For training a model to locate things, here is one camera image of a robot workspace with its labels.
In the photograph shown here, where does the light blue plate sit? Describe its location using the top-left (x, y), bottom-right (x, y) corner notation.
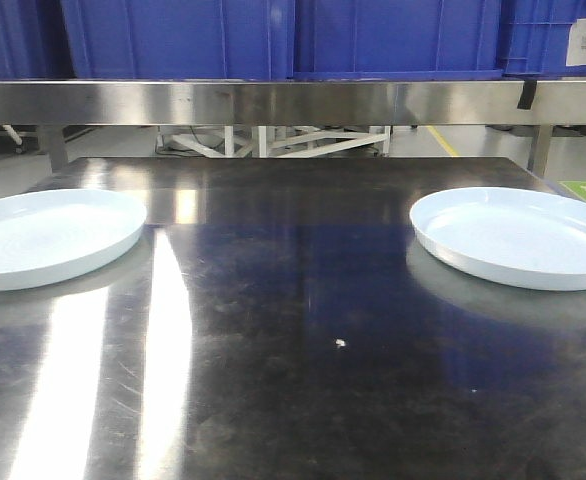
top-left (409, 187), bottom-right (586, 291)
top-left (0, 189), bottom-right (147, 291)

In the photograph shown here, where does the left steel shelf leg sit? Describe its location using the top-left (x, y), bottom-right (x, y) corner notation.
top-left (38, 125), bottom-right (69, 173)

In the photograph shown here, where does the steel shelf leg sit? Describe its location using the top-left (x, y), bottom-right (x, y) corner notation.
top-left (38, 125), bottom-right (69, 173)
top-left (527, 125), bottom-right (554, 178)

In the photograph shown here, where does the right steel shelf leg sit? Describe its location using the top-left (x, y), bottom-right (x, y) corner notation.
top-left (527, 125), bottom-right (554, 178)

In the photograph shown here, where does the middle blue plastic bin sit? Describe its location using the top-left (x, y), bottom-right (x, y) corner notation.
top-left (293, 0), bottom-right (502, 81)

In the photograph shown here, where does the blue plastic bin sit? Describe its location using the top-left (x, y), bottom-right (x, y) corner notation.
top-left (293, 0), bottom-right (502, 81)
top-left (496, 1), bottom-right (586, 78)
top-left (61, 1), bottom-right (295, 81)

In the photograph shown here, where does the left blue plastic bin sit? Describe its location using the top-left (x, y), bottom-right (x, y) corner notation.
top-left (61, 1), bottom-right (295, 81)

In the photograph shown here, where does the black tape strip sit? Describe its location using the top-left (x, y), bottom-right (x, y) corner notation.
top-left (517, 79), bottom-right (538, 111)

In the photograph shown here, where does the right blue plastic bin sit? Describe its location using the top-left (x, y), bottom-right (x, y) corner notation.
top-left (496, 1), bottom-right (586, 78)

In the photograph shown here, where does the white metal frame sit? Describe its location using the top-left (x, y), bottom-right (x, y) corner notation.
top-left (155, 125), bottom-right (392, 158)

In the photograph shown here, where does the stainless steel shelf rail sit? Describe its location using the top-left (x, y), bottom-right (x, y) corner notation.
top-left (0, 78), bottom-right (586, 126)

